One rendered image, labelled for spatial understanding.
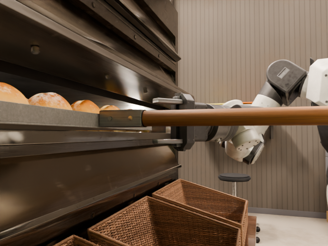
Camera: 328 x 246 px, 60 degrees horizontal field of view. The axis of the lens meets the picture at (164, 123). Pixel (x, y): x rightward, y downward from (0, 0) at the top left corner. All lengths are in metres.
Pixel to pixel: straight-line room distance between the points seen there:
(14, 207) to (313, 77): 0.91
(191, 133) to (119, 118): 0.16
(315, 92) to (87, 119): 0.70
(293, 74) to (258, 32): 3.77
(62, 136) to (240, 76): 3.90
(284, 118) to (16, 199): 0.65
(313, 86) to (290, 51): 3.73
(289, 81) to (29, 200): 0.86
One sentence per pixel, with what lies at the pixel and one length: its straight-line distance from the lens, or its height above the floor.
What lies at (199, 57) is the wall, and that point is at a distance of 4.77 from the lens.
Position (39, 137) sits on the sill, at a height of 1.16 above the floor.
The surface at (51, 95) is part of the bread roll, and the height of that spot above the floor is 1.23.
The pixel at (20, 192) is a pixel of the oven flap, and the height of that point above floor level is 1.02.
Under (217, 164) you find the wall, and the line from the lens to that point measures 4.58.
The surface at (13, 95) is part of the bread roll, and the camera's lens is 0.43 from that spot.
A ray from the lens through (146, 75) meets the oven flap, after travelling 1.18.
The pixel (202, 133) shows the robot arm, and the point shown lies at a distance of 0.62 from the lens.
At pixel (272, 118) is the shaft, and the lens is 0.48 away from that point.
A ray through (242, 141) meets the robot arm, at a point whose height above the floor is 1.15.
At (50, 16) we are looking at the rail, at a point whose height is 1.43.
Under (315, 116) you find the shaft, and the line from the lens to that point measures 0.49.
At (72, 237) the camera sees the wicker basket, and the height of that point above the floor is 0.85.
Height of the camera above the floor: 1.17
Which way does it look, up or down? 2 degrees up
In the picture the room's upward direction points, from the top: straight up
